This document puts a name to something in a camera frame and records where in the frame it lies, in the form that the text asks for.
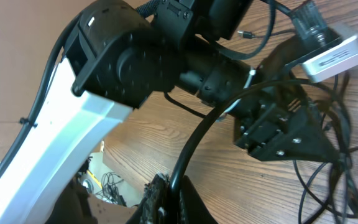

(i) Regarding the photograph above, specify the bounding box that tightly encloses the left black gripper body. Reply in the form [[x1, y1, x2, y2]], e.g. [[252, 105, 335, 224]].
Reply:
[[197, 58, 316, 156]]

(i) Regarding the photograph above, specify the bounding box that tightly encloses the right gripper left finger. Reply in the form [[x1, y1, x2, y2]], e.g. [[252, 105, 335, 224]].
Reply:
[[126, 172, 169, 224]]

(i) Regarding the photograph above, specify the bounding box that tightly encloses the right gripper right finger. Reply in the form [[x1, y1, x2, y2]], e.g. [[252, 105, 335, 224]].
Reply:
[[178, 175, 218, 224]]

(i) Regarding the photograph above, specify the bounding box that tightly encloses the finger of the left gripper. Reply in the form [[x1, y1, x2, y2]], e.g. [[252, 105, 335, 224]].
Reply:
[[234, 105, 339, 162]]

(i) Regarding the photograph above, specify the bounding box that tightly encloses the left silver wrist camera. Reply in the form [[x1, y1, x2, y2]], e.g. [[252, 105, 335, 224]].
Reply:
[[285, 1, 358, 83]]

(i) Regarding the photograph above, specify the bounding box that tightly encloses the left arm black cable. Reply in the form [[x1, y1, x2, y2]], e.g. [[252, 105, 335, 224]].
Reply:
[[0, 12, 83, 202]]

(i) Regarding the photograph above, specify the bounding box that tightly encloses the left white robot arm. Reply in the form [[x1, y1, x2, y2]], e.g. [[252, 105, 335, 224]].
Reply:
[[0, 1, 259, 223]]

